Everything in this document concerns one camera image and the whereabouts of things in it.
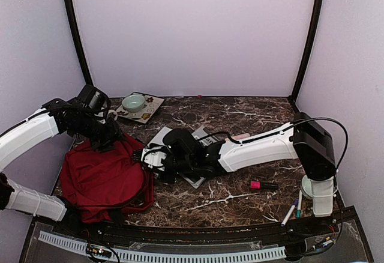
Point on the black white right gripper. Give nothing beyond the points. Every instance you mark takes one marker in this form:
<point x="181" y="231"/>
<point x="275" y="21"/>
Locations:
<point x="155" y="169"/>

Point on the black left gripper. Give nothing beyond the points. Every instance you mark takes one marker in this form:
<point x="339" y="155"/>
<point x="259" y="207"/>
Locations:
<point x="114" y="134"/>

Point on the red student backpack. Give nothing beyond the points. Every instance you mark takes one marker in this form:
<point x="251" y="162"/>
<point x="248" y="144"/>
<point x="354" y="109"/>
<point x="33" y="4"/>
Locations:
<point x="106" y="186"/>

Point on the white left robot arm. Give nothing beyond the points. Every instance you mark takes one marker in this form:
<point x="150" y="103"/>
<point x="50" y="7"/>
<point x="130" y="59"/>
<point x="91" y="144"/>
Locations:
<point x="30" y="136"/>

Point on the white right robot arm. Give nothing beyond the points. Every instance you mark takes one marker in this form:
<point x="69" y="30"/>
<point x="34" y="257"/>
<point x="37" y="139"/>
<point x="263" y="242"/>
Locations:
<point x="303" y="139"/>

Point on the white mug with coral print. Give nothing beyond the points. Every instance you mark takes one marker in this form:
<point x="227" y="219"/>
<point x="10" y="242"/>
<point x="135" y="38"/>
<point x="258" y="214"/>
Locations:
<point x="112" y="114"/>

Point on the light green ceramic bowl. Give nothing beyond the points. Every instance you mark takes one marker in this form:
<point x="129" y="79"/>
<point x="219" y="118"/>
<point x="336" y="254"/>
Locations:
<point x="133" y="103"/>

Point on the square floral ceramic plate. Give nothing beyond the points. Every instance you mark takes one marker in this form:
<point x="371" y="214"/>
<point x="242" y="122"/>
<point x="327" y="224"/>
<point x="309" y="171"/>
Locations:
<point x="152" y="104"/>

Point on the pink black highlighter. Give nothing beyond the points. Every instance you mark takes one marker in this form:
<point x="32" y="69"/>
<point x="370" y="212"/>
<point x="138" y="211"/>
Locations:
<point x="257" y="185"/>

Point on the white blue marker pen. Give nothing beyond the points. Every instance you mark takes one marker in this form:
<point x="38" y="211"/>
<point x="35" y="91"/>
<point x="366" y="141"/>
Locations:
<point x="287" y="216"/>

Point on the round glass jar lid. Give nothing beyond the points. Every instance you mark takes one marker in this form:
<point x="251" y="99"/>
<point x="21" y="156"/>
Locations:
<point x="306" y="187"/>

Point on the white teal marker pen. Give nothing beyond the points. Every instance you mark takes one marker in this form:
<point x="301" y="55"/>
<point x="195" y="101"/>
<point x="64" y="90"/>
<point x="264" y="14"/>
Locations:
<point x="299" y="205"/>

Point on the black front frame rail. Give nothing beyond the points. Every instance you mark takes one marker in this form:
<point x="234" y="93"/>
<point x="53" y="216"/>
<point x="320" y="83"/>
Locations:
<point x="338" y="238"/>

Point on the grey slotted cable duct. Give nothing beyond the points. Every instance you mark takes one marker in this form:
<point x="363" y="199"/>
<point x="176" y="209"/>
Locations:
<point x="145" y="252"/>

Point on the black left frame post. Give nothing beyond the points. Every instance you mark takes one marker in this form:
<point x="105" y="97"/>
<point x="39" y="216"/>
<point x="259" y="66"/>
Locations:
<point x="77" y="41"/>

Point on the black frame post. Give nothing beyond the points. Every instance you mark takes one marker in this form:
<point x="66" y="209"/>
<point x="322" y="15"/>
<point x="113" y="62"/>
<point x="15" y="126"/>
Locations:
<point x="309" y="43"/>
<point x="77" y="41"/>

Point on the black right frame post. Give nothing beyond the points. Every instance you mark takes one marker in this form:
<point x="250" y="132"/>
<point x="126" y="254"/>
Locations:
<point x="309" y="43"/>

